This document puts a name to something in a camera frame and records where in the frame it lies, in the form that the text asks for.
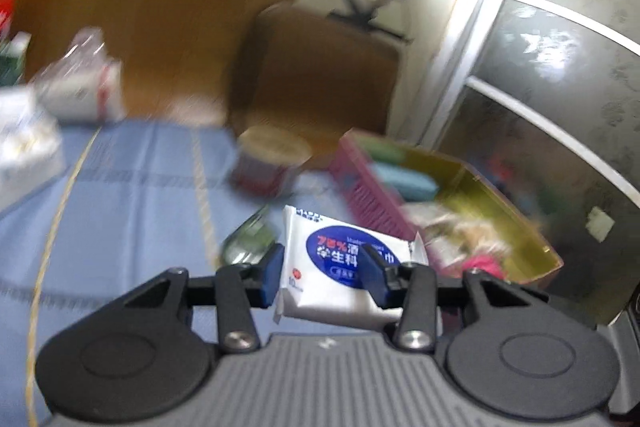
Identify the green and white carton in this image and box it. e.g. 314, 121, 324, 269
0, 32, 32, 86

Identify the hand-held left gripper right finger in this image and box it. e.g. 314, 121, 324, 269
361, 243, 544, 354

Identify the pale square sticker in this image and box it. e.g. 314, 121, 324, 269
586, 206, 617, 241

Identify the bag of paper cups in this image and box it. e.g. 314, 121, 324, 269
29, 26, 127, 124

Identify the white tissue pack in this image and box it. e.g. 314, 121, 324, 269
0, 86, 67, 204

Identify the wood pattern sheet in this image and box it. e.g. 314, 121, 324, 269
0, 0, 329, 128

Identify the green patterned pack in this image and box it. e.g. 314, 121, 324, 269
219, 206, 276, 266

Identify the round can with lid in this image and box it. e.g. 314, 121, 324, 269
231, 126, 314, 196

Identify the blue checked tablecloth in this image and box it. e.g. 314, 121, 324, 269
0, 117, 442, 427

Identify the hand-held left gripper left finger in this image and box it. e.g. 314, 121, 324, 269
122, 243, 287, 356

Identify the cotton swab pack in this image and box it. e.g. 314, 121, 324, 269
410, 206, 503, 259

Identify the frosted glass window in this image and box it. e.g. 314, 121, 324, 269
440, 0, 640, 324

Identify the pink tin box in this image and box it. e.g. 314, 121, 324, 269
327, 129, 564, 284

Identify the red box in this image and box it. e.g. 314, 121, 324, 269
0, 0, 17, 38

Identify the long black tape strip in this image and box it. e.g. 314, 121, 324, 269
327, 9, 412, 42

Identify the white and blue wipes pack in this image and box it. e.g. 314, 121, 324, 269
272, 204, 442, 334

